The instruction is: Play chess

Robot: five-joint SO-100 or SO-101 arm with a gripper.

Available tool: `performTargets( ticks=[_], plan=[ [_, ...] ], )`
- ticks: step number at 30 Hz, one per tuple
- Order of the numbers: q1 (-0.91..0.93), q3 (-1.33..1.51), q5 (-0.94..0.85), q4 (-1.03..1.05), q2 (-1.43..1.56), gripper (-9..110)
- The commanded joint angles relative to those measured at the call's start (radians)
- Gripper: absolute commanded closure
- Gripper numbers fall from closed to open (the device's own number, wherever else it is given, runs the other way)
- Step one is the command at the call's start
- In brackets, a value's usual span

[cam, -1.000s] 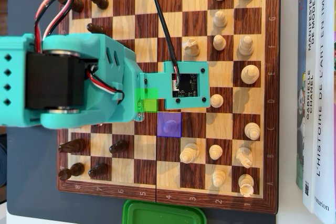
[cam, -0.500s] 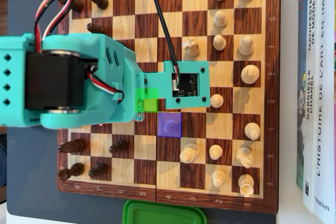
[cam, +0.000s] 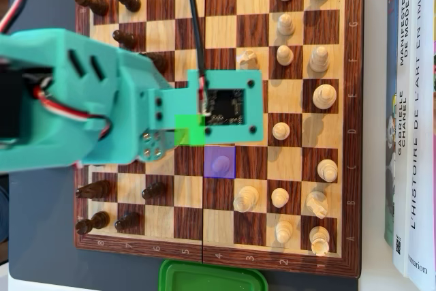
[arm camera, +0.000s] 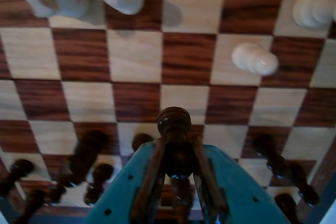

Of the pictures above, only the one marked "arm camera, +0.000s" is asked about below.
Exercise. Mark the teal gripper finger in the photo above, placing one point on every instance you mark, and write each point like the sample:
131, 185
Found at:
120, 197
241, 197

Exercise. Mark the dark chess pawn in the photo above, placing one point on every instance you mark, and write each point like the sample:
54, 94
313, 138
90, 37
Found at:
56, 192
304, 183
15, 174
98, 182
174, 120
141, 140

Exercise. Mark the white chess queen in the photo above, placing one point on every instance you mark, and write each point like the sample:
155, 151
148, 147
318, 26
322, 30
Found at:
312, 9

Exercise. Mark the wooden folding chessboard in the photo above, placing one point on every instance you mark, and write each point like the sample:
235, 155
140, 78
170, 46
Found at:
189, 56

